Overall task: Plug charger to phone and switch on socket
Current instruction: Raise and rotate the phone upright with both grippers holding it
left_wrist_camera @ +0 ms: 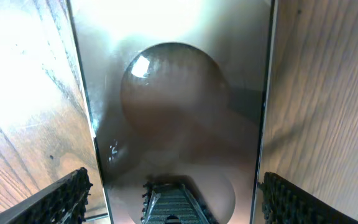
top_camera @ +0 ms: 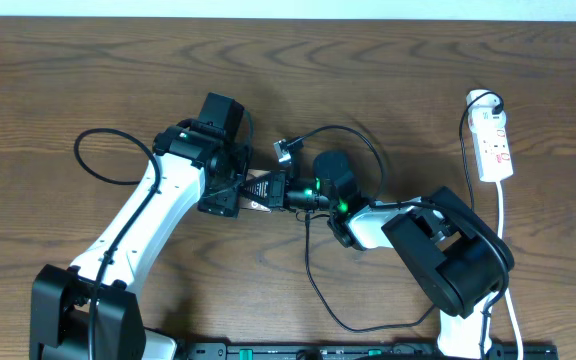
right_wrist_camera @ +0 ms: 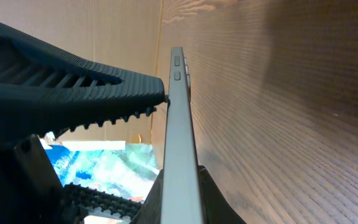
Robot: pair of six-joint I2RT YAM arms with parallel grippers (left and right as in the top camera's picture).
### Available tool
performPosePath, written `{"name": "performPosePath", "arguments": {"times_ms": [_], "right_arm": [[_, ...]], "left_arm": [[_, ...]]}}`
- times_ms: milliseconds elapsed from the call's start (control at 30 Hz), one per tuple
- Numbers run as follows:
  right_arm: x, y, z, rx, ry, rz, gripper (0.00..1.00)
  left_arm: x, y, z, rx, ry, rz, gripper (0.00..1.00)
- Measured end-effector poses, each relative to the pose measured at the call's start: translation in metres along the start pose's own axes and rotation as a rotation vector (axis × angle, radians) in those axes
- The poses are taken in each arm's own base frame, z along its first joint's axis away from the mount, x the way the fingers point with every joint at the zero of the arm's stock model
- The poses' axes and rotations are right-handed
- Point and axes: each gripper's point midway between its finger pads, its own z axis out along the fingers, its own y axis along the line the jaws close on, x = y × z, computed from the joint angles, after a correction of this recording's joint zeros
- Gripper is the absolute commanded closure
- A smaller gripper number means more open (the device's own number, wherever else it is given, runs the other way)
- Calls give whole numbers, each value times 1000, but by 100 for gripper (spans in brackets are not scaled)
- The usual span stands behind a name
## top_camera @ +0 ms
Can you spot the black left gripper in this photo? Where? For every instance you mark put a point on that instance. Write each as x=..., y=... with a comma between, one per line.
x=227, y=203

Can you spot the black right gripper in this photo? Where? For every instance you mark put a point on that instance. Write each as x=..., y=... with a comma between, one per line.
x=277, y=189

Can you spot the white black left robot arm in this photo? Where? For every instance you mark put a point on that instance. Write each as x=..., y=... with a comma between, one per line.
x=90, y=310

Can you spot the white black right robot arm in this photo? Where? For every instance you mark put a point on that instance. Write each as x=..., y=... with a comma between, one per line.
x=460, y=263

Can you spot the white USB charger adapter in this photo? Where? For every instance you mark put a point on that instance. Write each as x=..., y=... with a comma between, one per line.
x=483, y=98

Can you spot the white power strip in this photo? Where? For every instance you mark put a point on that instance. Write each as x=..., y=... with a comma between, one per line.
x=491, y=146

